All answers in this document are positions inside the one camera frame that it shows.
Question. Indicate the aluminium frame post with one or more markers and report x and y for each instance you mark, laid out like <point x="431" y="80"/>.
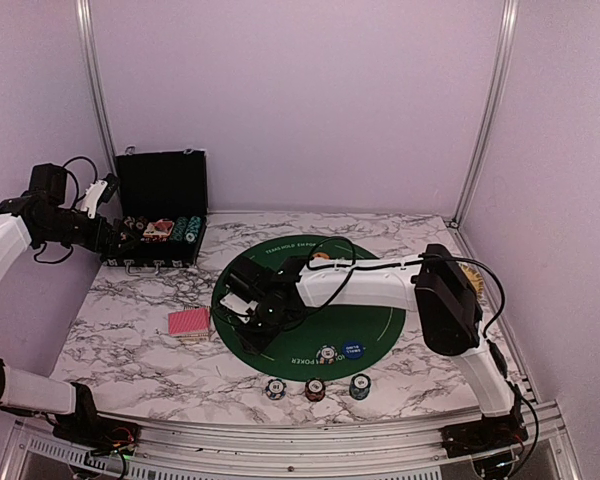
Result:
<point x="495" y="92"/>
<point x="96" y="91"/>

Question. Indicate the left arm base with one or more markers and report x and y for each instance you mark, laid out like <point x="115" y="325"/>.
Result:
<point x="86" y="427"/>

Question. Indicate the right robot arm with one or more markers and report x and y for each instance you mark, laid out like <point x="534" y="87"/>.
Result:
<point x="431" y="283"/>

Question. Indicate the left aluminium frame post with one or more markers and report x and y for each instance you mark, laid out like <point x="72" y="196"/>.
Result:
<point x="96" y="91"/>

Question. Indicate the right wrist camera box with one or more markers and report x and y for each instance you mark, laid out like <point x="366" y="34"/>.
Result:
<point x="247" y="284"/>

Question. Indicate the red back card deck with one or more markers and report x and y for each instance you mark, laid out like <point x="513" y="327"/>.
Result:
<point x="190" y="324"/>

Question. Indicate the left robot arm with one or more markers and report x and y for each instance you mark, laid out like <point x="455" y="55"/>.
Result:
<point x="28" y="222"/>

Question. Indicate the round green poker mat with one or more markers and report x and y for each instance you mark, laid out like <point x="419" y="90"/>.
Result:
<point x="292" y="355"/>

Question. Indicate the aluminium front rail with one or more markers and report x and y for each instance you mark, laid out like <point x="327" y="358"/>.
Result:
<point x="396" y="449"/>

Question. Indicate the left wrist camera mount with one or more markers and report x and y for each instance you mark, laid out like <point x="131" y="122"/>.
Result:
<point x="101" y="191"/>

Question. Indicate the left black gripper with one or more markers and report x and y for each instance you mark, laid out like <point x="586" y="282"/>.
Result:
<point x="108" y="248"/>

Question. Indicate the teal chip stack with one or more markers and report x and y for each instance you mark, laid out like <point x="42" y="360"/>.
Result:
<point x="359" y="387"/>

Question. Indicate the blue white chip stack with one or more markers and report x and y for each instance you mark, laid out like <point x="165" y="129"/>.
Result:
<point x="275" y="389"/>

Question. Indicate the black poker chip case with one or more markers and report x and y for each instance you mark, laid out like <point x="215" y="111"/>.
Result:
<point x="163" y="185"/>

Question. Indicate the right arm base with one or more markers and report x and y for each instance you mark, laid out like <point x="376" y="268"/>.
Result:
<point x="485" y="434"/>

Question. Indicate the boxed playing card deck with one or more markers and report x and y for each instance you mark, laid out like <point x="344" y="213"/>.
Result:
<point x="152" y="236"/>

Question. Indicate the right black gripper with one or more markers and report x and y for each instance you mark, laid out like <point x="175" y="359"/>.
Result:
<point x="255" y="343"/>

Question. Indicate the right aluminium frame post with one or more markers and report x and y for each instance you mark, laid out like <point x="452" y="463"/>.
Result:
<point x="495" y="92"/>

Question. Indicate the teal 50 chip row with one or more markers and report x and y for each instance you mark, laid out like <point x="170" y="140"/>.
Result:
<point x="192" y="229"/>

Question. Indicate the dark green chip row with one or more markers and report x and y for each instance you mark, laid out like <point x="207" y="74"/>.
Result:
<point x="179" y="229"/>

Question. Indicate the blue small blind button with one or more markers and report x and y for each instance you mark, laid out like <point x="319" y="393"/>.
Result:
<point x="353" y="350"/>

